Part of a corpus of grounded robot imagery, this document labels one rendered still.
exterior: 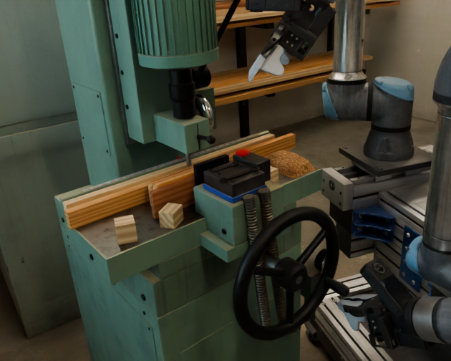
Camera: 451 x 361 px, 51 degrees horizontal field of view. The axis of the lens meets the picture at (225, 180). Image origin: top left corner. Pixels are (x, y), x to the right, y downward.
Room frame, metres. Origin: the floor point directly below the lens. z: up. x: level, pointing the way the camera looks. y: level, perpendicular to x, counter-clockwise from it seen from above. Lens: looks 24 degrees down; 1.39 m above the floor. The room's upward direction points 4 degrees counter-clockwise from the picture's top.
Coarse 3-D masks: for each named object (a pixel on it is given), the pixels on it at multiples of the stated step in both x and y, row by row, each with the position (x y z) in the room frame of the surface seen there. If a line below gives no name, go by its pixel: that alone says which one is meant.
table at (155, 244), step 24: (288, 192) 1.04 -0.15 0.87; (312, 192) 1.09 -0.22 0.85; (120, 216) 0.92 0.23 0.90; (144, 216) 0.91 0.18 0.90; (192, 216) 0.90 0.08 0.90; (72, 240) 0.90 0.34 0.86; (96, 240) 0.82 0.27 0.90; (144, 240) 0.81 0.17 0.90; (168, 240) 0.83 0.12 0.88; (192, 240) 0.87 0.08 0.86; (216, 240) 0.84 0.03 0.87; (96, 264) 0.80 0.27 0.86; (120, 264) 0.77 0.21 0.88; (144, 264) 0.80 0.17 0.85
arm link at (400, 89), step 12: (372, 84) 1.40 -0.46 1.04; (384, 84) 1.35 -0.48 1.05; (396, 84) 1.35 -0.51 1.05; (408, 84) 1.36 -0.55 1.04; (372, 96) 1.36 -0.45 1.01; (384, 96) 1.35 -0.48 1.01; (396, 96) 1.33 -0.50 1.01; (408, 96) 1.34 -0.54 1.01; (372, 108) 1.35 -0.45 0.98; (384, 108) 1.34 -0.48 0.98; (396, 108) 1.33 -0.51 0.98; (408, 108) 1.34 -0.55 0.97; (372, 120) 1.38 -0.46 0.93; (384, 120) 1.34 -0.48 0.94; (396, 120) 1.33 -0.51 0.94; (408, 120) 1.34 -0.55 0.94
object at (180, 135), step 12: (156, 120) 1.10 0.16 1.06; (168, 120) 1.06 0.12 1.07; (180, 120) 1.04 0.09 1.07; (192, 120) 1.04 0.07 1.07; (204, 120) 1.04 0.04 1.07; (156, 132) 1.11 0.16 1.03; (168, 132) 1.06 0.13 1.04; (180, 132) 1.02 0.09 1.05; (192, 132) 1.02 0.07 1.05; (204, 132) 1.04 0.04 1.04; (168, 144) 1.07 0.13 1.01; (180, 144) 1.02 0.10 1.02; (192, 144) 1.02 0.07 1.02; (204, 144) 1.04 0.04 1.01
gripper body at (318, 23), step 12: (312, 0) 0.96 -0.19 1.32; (288, 12) 0.99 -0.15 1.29; (300, 12) 1.00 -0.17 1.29; (312, 12) 0.98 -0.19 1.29; (324, 12) 0.97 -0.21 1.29; (288, 24) 0.98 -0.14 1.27; (300, 24) 0.99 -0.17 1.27; (312, 24) 0.98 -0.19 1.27; (324, 24) 0.97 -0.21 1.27; (288, 36) 0.98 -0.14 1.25; (300, 36) 0.96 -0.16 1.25; (312, 36) 0.96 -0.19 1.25; (288, 48) 0.98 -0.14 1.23; (300, 48) 0.97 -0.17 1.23; (300, 60) 0.96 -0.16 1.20
